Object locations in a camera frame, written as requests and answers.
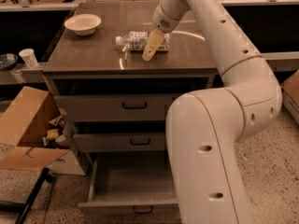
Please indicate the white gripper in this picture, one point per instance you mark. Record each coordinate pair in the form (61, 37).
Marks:
(162, 19)

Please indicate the clear plastic water bottle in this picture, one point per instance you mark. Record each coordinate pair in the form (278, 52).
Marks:
(137, 41)

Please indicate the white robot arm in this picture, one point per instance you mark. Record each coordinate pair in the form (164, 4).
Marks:
(203, 126)

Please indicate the grey drawer cabinet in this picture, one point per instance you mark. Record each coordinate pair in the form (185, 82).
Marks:
(95, 65)

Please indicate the top grey drawer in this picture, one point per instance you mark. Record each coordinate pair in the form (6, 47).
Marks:
(115, 107)

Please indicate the grey drawer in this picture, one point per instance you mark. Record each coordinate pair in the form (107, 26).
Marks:
(136, 183)
(110, 142)
(115, 107)

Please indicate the middle grey drawer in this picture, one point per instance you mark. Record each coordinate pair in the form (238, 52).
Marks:
(110, 142)

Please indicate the bottom grey drawer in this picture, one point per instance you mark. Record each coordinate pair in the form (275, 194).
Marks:
(136, 183)

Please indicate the white ceramic bowl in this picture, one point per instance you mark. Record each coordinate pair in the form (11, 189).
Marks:
(83, 24)

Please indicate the white paper cup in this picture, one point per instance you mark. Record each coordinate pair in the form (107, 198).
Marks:
(28, 56)

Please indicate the cardboard box at right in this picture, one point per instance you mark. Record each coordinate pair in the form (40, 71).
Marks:
(290, 89)

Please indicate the dark round lid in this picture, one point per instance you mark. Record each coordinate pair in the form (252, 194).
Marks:
(8, 61)

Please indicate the open cardboard box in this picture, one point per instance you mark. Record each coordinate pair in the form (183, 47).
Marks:
(38, 136)

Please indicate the black metal stand leg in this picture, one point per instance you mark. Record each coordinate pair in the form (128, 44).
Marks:
(22, 209)

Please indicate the grey shelf rail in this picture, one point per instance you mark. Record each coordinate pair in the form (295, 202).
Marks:
(283, 61)

